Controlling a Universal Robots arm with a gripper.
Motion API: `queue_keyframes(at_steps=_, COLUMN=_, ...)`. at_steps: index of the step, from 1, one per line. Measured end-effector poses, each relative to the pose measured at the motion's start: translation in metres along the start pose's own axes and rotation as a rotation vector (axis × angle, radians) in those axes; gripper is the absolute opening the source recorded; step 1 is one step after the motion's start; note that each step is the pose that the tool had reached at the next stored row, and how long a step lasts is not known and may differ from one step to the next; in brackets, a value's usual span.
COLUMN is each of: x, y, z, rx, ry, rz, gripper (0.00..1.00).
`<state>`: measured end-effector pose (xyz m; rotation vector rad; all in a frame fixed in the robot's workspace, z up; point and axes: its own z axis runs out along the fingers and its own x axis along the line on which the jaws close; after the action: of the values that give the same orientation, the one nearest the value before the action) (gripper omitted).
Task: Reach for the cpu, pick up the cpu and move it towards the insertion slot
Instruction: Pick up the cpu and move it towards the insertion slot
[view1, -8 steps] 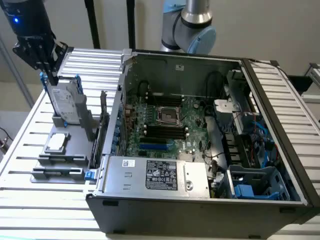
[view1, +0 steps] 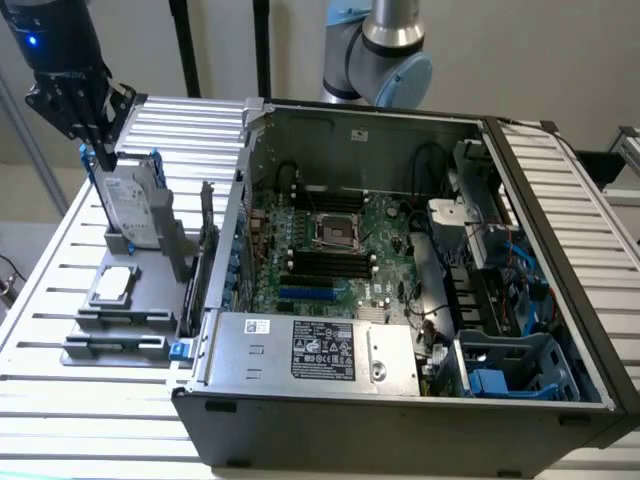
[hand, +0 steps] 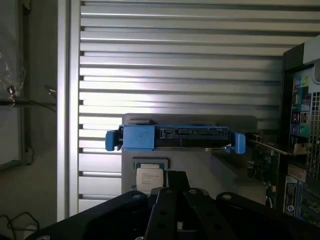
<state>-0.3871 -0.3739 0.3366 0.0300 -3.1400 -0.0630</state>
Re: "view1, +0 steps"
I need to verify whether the silver chipset heatsink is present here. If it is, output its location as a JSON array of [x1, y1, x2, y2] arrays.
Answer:
[[355, 305, 392, 322]]

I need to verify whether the grey air shroud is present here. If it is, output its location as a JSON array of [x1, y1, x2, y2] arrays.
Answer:
[[407, 231, 454, 324]]

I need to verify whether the black cable on table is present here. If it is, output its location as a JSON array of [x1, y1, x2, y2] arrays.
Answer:
[[494, 116, 581, 160]]

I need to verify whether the blue grey disk bay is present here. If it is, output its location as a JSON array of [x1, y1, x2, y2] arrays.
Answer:
[[449, 327, 585, 403]]

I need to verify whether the black RAM stick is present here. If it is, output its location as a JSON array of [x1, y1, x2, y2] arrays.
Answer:
[[79, 309, 172, 321], [67, 335, 164, 348]]

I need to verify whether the grey parts rack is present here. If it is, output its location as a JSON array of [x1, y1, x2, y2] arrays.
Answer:
[[58, 188, 197, 370]]

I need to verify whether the grey fan housing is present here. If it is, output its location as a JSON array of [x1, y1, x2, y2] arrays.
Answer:
[[426, 197, 470, 244]]

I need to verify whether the CPU socket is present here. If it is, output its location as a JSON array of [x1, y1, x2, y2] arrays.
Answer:
[[310, 211, 365, 252]]

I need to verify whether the graphics card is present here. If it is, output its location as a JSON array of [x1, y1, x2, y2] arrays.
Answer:
[[179, 180, 222, 337]]

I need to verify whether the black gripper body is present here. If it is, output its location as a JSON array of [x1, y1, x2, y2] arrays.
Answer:
[[0, 0, 115, 122]]

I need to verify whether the green motherboard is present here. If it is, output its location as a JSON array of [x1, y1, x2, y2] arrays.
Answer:
[[239, 184, 454, 396]]

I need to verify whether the black open PC case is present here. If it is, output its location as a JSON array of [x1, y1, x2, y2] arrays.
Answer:
[[171, 96, 640, 470]]

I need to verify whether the aluminium frame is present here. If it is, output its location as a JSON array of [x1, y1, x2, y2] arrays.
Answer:
[[601, 124, 640, 207]]

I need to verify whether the silver CPU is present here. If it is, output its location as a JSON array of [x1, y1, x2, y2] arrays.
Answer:
[[95, 267, 139, 303]]

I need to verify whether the blue case latch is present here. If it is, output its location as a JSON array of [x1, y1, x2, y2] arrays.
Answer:
[[168, 338, 194, 362]]

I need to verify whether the silver hard disk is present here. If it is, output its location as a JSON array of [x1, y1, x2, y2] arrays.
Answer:
[[92, 160, 162, 248]]

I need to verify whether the black expansion slot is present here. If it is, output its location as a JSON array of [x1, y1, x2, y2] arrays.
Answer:
[[278, 273, 335, 289], [277, 300, 335, 315]]

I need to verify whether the blue disk caddy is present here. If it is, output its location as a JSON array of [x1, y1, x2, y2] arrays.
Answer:
[[78, 143, 167, 254]]

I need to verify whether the black pole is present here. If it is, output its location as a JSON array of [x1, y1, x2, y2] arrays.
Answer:
[[251, 0, 274, 100], [167, 0, 202, 99]]

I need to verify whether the black box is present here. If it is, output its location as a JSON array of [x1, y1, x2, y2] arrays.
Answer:
[[573, 148, 627, 190]]

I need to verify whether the black looped wire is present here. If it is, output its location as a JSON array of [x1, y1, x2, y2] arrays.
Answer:
[[410, 142, 450, 202], [276, 158, 302, 195]]

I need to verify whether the black RAM slot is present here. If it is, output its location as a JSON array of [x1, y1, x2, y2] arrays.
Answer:
[[290, 256, 375, 266], [290, 249, 375, 259], [290, 262, 375, 272], [292, 205, 365, 214], [290, 269, 375, 280], [292, 194, 365, 203], [292, 188, 365, 197]]

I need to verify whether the blue expansion slot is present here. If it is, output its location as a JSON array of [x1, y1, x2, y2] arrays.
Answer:
[[277, 286, 336, 302]]

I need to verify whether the black cable beside table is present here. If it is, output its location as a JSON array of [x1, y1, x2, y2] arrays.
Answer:
[[0, 253, 29, 304]]

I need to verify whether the silver power supply unit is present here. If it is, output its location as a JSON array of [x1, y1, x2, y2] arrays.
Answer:
[[202, 311, 422, 398]]

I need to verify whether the grey metal drive cage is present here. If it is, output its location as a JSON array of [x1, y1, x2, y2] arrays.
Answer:
[[447, 138, 524, 271]]

